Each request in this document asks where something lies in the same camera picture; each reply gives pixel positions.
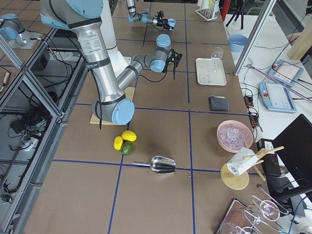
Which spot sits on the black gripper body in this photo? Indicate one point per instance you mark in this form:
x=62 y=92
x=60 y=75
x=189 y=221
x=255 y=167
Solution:
x=172 y=60
x=163 y=22

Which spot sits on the light blue plastic cup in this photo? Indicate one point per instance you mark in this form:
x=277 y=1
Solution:
x=171 y=23

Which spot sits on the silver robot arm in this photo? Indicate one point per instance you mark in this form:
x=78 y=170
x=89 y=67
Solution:
x=145 y=17
x=91 y=21

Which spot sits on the pink bowl with ice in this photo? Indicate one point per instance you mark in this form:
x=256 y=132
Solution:
x=232 y=135

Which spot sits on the steel ice scoop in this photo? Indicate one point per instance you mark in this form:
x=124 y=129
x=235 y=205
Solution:
x=159 y=165

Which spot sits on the cream bear tray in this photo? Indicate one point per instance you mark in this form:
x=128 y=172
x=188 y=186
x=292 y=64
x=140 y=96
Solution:
x=203 y=76

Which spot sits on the clear wine glass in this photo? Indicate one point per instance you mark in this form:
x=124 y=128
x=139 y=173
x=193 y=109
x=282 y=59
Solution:
x=216 y=57

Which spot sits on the wooden cutting board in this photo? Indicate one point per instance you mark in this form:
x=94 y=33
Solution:
x=123 y=112

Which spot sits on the grey folded cloth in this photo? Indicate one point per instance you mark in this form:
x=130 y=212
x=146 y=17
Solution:
x=218 y=103

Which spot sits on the blue plastic tub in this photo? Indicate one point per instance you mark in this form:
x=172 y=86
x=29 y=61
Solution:
x=237 y=42

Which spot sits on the yellow lemon upper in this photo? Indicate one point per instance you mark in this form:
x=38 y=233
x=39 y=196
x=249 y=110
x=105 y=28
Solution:
x=129 y=136

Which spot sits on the yellow lemon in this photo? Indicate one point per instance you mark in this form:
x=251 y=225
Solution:
x=118 y=142
x=129 y=136

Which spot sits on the yellow lemon left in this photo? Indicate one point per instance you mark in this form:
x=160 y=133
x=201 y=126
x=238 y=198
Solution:
x=118 y=142

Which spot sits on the green lime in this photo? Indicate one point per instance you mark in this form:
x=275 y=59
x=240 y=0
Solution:
x=126 y=147

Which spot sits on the blue teach pendant near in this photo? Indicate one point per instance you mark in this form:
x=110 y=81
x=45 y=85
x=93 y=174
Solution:
x=276 y=98

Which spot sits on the blue teach pendant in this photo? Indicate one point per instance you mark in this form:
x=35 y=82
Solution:
x=276 y=98
x=285 y=72

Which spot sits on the blue teach pendant far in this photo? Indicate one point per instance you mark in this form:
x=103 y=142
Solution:
x=285 y=72

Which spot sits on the wooden paper towel stand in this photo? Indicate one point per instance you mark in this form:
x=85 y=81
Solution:
x=234 y=173

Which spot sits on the black laptop monitor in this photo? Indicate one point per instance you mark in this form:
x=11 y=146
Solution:
x=296 y=156

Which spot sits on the upside-down wine glasses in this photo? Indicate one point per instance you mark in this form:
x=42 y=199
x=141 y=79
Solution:
x=258 y=218

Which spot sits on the white wire rack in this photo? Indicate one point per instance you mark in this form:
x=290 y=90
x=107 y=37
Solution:
x=208 y=9

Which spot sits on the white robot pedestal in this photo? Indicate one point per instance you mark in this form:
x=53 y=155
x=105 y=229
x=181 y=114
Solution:
x=118 y=61

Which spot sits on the black camera tripod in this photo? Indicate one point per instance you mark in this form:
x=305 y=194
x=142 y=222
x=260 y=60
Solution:
x=239 y=13

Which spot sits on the aluminium frame post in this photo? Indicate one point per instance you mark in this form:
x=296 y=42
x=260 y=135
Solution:
x=260 y=21

